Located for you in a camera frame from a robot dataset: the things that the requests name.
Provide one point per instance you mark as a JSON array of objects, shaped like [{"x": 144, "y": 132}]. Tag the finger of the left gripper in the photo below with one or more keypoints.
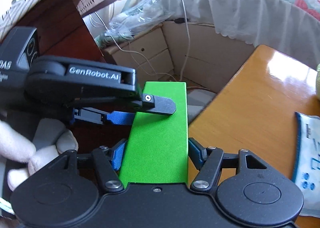
[
  {"x": 153, "y": 104},
  {"x": 99, "y": 117}
]

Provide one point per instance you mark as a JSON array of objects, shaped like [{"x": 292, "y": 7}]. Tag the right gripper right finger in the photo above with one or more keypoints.
[{"x": 208, "y": 161}]

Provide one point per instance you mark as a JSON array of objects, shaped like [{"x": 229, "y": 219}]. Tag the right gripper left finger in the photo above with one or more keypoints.
[{"x": 107, "y": 162}]

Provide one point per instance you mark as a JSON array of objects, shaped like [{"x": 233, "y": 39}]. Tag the green box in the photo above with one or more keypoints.
[{"x": 157, "y": 149}]

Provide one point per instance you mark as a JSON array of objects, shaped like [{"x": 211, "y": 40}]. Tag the white gloved left hand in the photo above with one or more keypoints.
[{"x": 33, "y": 141}]

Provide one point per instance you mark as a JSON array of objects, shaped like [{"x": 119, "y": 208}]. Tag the dark red wooden cabinet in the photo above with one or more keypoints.
[{"x": 61, "y": 31}]

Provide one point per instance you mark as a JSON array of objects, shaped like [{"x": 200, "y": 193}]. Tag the yellow wooden stool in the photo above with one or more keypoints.
[{"x": 253, "y": 121}]

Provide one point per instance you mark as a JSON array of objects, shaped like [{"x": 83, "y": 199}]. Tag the cardboard box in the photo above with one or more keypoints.
[{"x": 204, "y": 57}]

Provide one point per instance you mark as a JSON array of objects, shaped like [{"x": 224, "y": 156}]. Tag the clear plastic bag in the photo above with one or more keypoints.
[{"x": 126, "y": 25}]

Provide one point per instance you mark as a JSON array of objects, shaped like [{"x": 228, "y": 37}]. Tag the white blue printed pouch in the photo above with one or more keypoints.
[{"x": 306, "y": 168}]

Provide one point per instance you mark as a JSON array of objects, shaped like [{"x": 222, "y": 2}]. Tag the floral bedspread with white skirt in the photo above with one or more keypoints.
[{"x": 289, "y": 26}]

